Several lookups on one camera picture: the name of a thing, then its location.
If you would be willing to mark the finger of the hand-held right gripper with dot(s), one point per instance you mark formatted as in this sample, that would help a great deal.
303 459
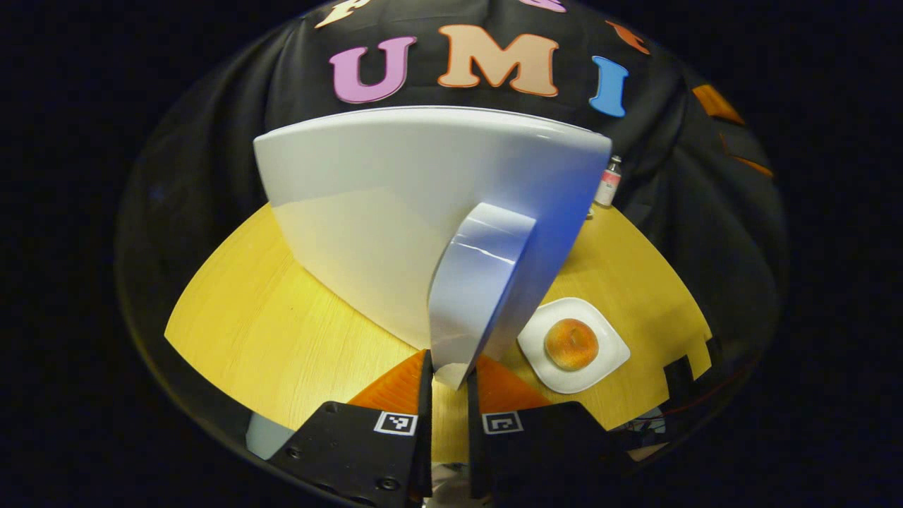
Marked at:
718 104
749 161

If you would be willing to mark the brown bagel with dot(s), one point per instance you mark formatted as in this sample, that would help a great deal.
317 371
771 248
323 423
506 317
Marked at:
571 343

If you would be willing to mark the small clear bottle red label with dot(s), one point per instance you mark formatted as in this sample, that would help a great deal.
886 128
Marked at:
608 183

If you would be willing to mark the black backdrop cloth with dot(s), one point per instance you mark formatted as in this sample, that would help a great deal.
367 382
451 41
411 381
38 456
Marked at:
211 141

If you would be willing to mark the white microwave oven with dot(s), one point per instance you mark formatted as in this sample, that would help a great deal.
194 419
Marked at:
367 212

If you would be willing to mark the white square plate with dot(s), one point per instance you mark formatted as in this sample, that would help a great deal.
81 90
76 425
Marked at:
607 353

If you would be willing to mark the black table edge block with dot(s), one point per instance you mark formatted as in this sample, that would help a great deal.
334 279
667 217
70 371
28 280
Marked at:
681 381

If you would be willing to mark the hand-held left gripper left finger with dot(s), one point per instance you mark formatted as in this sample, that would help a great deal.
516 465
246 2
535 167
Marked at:
427 451

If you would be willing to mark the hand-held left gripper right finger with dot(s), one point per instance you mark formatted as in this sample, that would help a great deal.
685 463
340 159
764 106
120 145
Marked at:
474 451

